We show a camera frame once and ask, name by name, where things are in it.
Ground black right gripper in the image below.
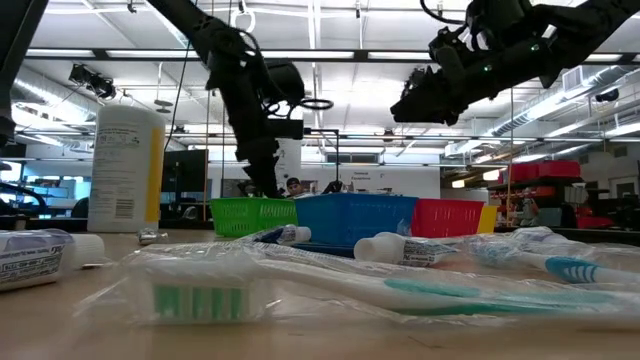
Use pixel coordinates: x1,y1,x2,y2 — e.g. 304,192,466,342
390,27,506,127

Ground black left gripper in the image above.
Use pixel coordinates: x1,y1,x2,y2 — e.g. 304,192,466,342
219,74,282,199

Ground silver nail clipper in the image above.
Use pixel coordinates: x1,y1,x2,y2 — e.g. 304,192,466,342
137,227,170,246

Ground green white toothbrush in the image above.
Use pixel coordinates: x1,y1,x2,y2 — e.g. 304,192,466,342
74,242,640,329

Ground small white toothpaste tube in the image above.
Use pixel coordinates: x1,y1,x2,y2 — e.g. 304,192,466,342
353,231,459,268

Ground blue white toothbrush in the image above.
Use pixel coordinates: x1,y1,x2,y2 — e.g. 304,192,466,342
462,234,640,289

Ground person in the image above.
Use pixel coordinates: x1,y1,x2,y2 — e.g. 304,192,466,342
285,176,306,199

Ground green plastic basket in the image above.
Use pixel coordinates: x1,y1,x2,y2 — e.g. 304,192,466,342
208,196,300,238

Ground dark blue toothpaste tube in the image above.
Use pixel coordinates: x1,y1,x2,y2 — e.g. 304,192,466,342
239,224,313,247

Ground black computer monitor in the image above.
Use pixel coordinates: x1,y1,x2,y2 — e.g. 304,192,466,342
162,148,209,194

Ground thin vertical pole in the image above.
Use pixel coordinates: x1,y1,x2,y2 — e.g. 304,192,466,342
507,87,515,227

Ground blue plastic basket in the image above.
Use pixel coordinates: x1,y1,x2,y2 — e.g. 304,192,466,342
292,192,419,259

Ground red plastic basket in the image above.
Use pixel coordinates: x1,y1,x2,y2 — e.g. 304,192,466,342
410,197,485,239

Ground yellow plastic basket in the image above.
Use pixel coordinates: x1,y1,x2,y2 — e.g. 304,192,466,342
475,204,500,235

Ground red storage bins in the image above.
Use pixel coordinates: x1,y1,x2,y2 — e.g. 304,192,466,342
507,159,582,183

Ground white bottle yellow label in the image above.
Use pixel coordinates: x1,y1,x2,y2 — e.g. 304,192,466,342
87,103,166,234

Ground shelf rack with bins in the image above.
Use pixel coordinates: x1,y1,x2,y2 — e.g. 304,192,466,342
487,174,616,230

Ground clear plastic wrapped packet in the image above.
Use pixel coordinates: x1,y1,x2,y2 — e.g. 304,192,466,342
509,225,640,256

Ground white toothpaste tube purple label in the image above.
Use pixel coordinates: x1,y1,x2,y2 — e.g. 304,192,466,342
0,228,107,294

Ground black metal stand frame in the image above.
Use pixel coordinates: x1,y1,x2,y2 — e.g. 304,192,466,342
303,127,342,196

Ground black cable loop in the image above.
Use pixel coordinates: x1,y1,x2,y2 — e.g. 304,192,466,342
298,97,335,112

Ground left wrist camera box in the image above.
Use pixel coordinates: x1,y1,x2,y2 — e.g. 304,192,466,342
263,59,306,141

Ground silver ceiling air duct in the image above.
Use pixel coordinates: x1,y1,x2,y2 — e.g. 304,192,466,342
492,64,640,139

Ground white hanging ring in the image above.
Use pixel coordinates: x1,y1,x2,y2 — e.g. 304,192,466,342
230,7,257,34

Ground black curved cable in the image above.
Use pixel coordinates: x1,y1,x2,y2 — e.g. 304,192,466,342
0,180,51,216

